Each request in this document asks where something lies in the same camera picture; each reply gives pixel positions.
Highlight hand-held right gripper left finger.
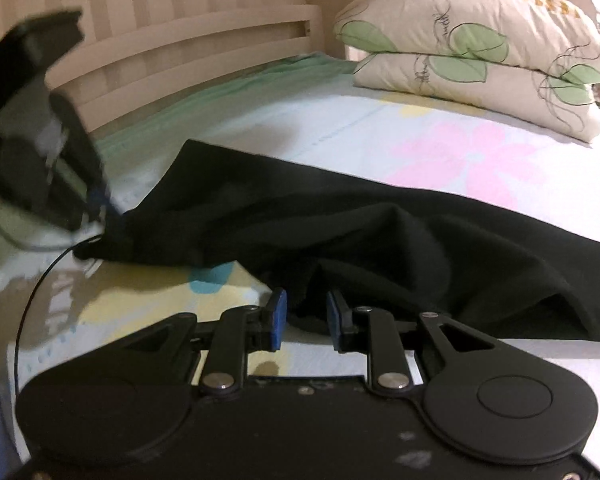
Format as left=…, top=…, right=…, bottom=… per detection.
left=107, top=287, right=288, bottom=396

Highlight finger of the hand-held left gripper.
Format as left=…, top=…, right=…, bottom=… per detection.
left=50, top=91, right=126, bottom=248

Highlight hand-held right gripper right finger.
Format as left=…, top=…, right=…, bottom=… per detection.
left=326, top=288, right=501, bottom=396

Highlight black pants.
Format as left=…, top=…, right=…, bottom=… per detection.
left=75, top=139, right=600, bottom=343

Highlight wooden bed headboard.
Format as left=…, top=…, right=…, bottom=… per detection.
left=45, top=4, right=321, bottom=133

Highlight flat leaf-print pillow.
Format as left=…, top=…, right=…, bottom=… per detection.
left=352, top=52, right=600, bottom=145

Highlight large leaf-print pillow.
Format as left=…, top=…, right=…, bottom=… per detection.
left=332, top=0, right=600, bottom=86

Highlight thin black cable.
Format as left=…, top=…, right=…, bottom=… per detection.
left=14, top=234, right=106, bottom=401

